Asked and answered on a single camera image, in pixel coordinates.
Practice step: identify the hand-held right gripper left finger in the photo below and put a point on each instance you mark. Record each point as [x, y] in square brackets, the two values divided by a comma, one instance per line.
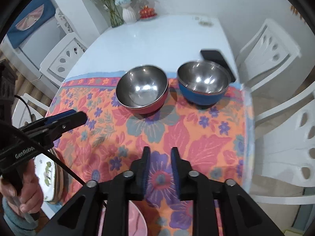
[147, 169]

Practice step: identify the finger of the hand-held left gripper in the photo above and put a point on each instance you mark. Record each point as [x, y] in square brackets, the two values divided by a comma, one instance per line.
[60, 117]
[73, 121]

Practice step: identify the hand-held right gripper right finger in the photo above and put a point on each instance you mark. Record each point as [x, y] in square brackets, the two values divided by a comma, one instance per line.
[175, 172]

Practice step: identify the octagonal tree print plate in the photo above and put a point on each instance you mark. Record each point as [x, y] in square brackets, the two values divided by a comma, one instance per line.
[46, 174]
[58, 177]

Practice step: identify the pink dotted bowl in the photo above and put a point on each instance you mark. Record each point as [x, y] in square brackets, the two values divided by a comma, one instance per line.
[135, 220]

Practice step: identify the red steel bowl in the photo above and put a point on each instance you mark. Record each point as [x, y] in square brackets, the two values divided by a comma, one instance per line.
[142, 88]

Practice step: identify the blue steel bowl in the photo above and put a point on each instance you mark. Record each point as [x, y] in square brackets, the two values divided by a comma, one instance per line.
[201, 78]

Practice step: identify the person's left hand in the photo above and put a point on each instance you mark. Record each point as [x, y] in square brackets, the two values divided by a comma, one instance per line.
[30, 191]

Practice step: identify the white dining chair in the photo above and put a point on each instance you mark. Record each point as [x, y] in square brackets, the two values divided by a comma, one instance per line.
[62, 59]
[24, 110]
[285, 147]
[268, 51]

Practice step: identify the orange floral tablecloth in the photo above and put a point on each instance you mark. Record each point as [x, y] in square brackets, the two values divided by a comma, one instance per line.
[192, 137]

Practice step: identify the tan striped mat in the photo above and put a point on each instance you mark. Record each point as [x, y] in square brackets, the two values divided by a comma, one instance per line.
[21, 87]

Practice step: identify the dark carved wooden cabinet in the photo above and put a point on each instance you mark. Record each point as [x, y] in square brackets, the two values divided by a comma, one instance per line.
[7, 91]

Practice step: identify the white refrigerator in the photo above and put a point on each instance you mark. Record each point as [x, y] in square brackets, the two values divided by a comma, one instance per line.
[32, 46]

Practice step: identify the white storage rack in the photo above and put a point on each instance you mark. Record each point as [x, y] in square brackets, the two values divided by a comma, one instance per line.
[62, 19]

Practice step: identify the blue refrigerator cover cloth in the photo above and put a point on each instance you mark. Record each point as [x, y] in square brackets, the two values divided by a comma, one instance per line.
[29, 17]

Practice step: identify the green glass vase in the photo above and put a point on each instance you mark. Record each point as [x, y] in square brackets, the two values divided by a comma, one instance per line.
[115, 18]

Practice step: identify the white ribbed vase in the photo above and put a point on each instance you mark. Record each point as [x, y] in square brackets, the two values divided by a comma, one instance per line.
[129, 16]

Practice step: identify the black phone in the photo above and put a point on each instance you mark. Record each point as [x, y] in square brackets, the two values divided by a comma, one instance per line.
[216, 55]

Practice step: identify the red saucer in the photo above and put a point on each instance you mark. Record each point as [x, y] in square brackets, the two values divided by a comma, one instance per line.
[149, 17]

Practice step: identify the red lidded cup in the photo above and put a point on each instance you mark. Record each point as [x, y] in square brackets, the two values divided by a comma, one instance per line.
[147, 11]

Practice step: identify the orange hanging ornaments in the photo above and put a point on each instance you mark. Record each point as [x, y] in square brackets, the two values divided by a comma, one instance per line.
[299, 13]

